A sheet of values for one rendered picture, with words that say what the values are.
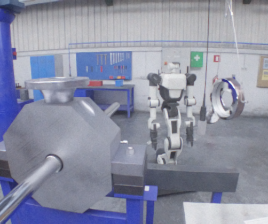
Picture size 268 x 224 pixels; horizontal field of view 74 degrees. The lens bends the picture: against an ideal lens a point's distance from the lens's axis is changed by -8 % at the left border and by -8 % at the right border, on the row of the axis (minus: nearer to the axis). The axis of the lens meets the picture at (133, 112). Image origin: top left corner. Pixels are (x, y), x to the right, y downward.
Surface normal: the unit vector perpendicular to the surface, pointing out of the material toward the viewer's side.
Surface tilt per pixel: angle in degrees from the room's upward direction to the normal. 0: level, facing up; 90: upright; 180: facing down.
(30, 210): 90
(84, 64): 90
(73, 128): 90
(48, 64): 90
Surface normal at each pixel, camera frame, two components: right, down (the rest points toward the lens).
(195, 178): -0.14, 0.24
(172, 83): 0.18, 0.24
